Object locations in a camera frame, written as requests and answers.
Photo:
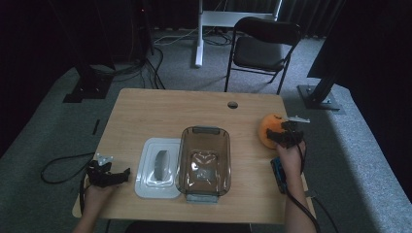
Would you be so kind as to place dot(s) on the person's dark lap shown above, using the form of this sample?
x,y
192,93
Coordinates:
x,y
188,228

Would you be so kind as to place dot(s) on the clear glass container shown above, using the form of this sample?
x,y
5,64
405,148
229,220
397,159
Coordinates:
x,y
204,161

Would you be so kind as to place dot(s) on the grey tape piece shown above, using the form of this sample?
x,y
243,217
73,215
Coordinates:
x,y
311,193

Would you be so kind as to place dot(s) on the person's right hand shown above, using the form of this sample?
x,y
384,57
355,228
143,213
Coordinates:
x,y
291,161

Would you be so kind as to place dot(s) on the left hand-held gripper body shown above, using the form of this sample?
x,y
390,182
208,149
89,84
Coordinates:
x,y
98,174

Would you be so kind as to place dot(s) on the black tape strip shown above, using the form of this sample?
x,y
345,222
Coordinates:
x,y
96,126

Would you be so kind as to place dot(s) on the black computer tower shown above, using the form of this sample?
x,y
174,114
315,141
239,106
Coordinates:
x,y
141,32

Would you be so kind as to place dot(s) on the white desk frame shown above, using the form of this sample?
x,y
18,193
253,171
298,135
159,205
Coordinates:
x,y
199,48

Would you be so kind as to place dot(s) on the orange plush toy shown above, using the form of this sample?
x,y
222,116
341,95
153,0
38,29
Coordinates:
x,y
267,124

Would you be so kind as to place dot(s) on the black metal stand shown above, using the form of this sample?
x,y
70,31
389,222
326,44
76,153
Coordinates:
x,y
319,97
87,87

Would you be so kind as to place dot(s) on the blue toy car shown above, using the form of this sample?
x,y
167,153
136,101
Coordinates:
x,y
278,174

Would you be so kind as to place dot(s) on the person's left hand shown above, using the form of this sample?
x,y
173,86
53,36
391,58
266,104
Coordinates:
x,y
97,197

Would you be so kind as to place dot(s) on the grey round table grommet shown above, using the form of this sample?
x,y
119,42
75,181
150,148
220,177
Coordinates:
x,y
232,105

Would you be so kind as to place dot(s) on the dark curtain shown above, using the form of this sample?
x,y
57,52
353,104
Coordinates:
x,y
311,16

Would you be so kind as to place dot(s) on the black folding chair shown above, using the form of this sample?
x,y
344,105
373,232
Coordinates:
x,y
259,53

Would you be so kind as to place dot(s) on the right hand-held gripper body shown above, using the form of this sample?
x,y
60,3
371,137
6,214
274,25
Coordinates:
x,y
293,137

